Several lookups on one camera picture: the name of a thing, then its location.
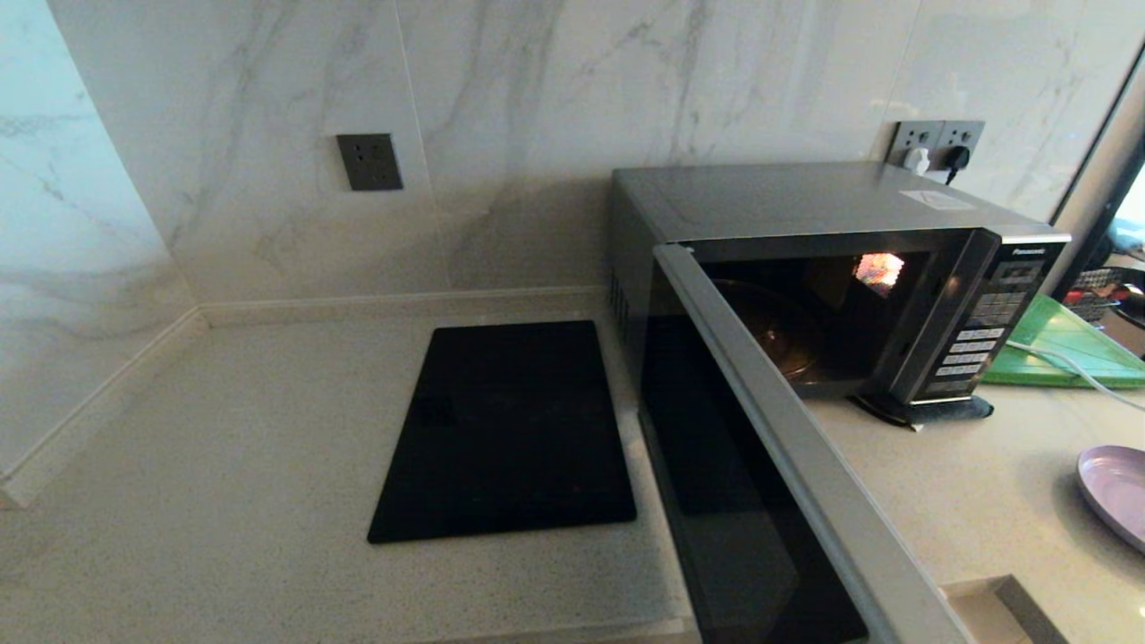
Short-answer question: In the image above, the green cutting board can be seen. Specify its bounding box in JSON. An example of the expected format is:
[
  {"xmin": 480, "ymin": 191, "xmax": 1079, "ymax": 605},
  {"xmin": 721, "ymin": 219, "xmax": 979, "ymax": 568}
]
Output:
[{"xmin": 980, "ymin": 293, "xmax": 1145, "ymax": 390}]

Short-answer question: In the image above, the white power cable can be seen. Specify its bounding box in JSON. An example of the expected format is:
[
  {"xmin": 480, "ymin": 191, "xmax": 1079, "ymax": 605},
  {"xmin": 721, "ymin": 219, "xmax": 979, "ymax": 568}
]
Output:
[{"xmin": 1005, "ymin": 338, "xmax": 1145, "ymax": 413}]

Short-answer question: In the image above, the beige cabinet door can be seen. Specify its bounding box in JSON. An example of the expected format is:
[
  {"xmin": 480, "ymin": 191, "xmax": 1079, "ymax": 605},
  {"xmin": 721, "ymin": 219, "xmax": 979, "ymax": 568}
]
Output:
[{"xmin": 939, "ymin": 586, "xmax": 1030, "ymax": 644}]

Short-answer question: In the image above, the dark cloth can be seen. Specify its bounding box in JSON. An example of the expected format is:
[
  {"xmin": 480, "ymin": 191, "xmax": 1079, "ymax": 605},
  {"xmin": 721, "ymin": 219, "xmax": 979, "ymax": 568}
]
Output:
[{"xmin": 850, "ymin": 394, "xmax": 995, "ymax": 431}]

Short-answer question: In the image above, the lilac plastic plate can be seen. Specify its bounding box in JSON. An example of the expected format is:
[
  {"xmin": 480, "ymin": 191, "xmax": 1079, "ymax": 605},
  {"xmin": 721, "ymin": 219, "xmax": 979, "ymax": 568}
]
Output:
[{"xmin": 1076, "ymin": 445, "xmax": 1145, "ymax": 554}]

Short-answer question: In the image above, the dark grey wall socket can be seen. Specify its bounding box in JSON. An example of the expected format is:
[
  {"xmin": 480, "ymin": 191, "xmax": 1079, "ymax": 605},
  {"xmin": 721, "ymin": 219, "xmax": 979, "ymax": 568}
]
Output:
[{"xmin": 336, "ymin": 133, "xmax": 404, "ymax": 192}]

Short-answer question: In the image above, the blue background object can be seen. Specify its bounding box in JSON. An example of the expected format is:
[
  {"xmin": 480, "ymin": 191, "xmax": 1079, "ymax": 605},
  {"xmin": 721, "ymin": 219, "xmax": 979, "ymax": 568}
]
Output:
[{"xmin": 1107, "ymin": 219, "xmax": 1145, "ymax": 260}]

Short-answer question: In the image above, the dark window frame post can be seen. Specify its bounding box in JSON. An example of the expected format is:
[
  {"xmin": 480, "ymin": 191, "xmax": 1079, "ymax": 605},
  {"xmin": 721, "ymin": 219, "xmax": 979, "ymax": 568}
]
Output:
[{"xmin": 1047, "ymin": 36, "xmax": 1145, "ymax": 301}]

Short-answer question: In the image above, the black glass induction cooktop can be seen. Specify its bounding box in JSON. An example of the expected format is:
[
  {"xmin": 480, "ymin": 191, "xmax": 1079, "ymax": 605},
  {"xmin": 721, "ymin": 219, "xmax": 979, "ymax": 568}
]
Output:
[{"xmin": 367, "ymin": 319, "xmax": 638, "ymax": 545}]

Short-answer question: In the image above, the black glass microwave door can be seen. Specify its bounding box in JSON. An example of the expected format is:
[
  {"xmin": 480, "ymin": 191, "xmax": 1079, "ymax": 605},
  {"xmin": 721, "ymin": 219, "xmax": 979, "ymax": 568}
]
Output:
[{"xmin": 638, "ymin": 243, "xmax": 976, "ymax": 644}]

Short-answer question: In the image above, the black wire basket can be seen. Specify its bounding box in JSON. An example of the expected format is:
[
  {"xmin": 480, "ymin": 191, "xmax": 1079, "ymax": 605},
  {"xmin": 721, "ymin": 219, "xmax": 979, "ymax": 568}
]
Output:
[{"xmin": 1063, "ymin": 266, "xmax": 1145, "ymax": 325}]

